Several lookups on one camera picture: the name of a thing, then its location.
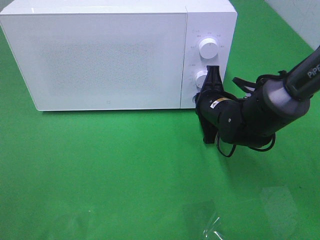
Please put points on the white microwave knob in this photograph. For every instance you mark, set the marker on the white microwave knob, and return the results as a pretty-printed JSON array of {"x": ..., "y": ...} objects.
[
  {"x": 200, "y": 77},
  {"x": 208, "y": 48}
]

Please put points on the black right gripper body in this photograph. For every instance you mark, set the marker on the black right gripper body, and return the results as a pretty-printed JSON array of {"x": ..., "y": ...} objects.
[{"x": 217, "y": 112}]

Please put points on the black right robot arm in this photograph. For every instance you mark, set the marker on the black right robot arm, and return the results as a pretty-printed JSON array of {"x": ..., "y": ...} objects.
[{"x": 273, "y": 102}]

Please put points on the white microwave oven body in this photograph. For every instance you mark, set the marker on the white microwave oven body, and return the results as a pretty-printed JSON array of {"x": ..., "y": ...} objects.
[{"x": 204, "y": 19}]

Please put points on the white microwave door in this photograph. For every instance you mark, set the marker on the white microwave door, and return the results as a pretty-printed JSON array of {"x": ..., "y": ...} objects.
[{"x": 75, "y": 62}]

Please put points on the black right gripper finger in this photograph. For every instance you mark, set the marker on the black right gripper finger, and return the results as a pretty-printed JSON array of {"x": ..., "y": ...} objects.
[{"x": 213, "y": 78}]

